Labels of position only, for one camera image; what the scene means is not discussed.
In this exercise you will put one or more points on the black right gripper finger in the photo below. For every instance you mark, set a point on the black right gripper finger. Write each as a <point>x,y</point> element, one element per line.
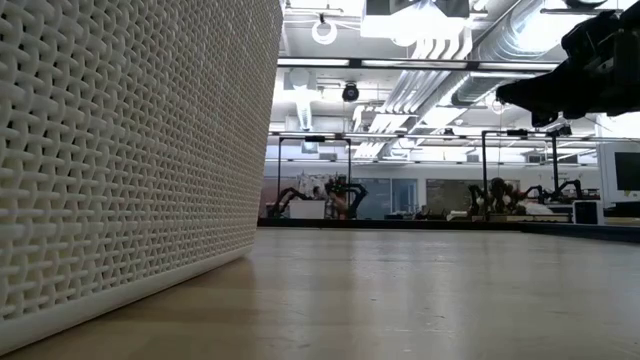
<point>544,119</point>
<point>545,92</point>

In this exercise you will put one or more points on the neighbouring station black robot arm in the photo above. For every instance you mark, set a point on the neighbouring station black robot arm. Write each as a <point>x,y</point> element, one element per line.
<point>497,192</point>
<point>562,190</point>
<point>352,192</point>
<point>287,197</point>

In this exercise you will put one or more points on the white box with black front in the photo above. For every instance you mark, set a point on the white box with black front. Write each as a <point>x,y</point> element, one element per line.
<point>586,212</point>

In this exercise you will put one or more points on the white round ceiling fixture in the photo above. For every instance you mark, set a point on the white round ceiling fixture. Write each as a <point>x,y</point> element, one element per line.
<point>324,39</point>

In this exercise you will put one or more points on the small white bin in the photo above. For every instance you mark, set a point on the small white bin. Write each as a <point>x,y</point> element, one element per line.
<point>306,210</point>

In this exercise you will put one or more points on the white woven plastic basket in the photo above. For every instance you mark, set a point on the white woven plastic basket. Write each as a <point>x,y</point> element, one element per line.
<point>140,150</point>

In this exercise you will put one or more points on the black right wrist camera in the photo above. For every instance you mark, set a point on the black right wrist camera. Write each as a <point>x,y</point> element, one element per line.
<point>595,32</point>

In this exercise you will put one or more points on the silver ventilation duct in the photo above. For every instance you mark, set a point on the silver ventilation duct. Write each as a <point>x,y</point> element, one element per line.
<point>500,45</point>

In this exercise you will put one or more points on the black station frame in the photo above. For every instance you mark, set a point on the black station frame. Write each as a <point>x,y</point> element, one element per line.
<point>484,170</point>
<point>349,165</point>

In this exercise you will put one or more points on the black ceiling rail fixture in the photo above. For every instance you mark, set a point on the black ceiling rail fixture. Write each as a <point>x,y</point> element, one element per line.
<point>560,10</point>

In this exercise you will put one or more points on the white-framed wall monitor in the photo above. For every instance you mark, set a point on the white-framed wall monitor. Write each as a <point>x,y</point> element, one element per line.
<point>627,170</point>

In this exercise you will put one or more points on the black overhead frame bar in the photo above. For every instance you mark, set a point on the black overhead frame bar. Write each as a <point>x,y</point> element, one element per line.
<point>400,63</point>

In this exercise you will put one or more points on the black ceiling dome camera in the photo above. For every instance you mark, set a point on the black ceiling dome camera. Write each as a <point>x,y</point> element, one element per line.
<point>350,92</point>

